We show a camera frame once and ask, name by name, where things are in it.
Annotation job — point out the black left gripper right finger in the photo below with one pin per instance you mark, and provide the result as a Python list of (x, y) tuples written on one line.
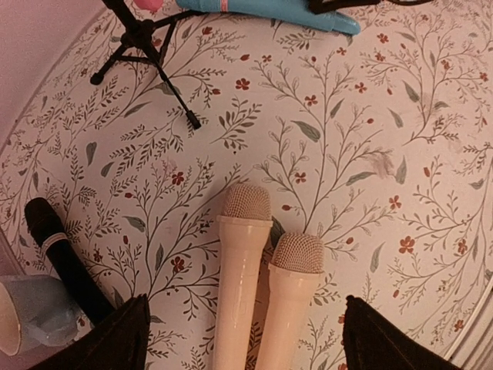
[(372, 342)]

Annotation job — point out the pink microphone in shock mount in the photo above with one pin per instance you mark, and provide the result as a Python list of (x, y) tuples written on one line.
[(149, 5)]

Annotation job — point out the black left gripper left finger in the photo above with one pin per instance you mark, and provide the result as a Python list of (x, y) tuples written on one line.
[(119, 342)]

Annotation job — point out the blue ceramic mug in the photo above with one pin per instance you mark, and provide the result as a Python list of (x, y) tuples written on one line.
[(36, 310)]

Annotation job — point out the blue microphone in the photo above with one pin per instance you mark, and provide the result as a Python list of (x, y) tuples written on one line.
[(291, 11)]

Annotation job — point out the black tripod shock mount stand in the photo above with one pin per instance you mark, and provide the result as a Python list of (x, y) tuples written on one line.
[(136, 45)]

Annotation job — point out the beige microphone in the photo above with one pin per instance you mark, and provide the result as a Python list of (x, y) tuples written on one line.
[(245, 222), (295, 271)]

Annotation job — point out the black microphone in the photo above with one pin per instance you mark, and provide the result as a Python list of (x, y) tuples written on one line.
[(47, 230)]

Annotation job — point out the black stand of blue microphone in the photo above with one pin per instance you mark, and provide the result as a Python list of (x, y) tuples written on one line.
[(325, 6)]

